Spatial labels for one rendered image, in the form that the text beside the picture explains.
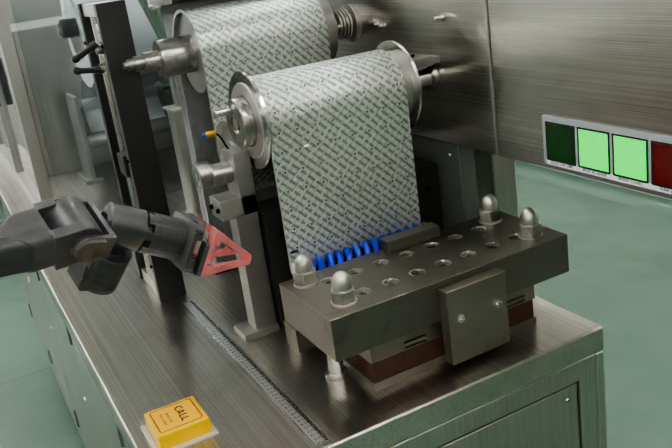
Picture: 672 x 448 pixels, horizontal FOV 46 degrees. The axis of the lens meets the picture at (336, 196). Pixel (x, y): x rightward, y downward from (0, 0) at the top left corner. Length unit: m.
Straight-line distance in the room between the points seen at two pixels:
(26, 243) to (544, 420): 0.75
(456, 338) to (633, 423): 1.57
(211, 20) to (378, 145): 0.36
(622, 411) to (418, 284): 1.67
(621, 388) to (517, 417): 1.62
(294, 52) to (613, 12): 0.59
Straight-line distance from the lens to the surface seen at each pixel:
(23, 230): 1.02
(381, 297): 1.07
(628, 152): 1.04
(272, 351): 1.26
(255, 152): 1.19
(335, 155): 1.20
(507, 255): 1.16
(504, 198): 1.58
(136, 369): 1.30
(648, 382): 2.84
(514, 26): 1.16
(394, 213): 1.27
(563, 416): 1.26
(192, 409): 1.11
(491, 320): 1.15
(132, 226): 1.08
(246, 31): 1.38
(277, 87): 1.16
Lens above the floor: 1.48
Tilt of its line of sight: 17 degrees down
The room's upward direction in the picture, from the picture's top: 8 degrees counter-clockwise
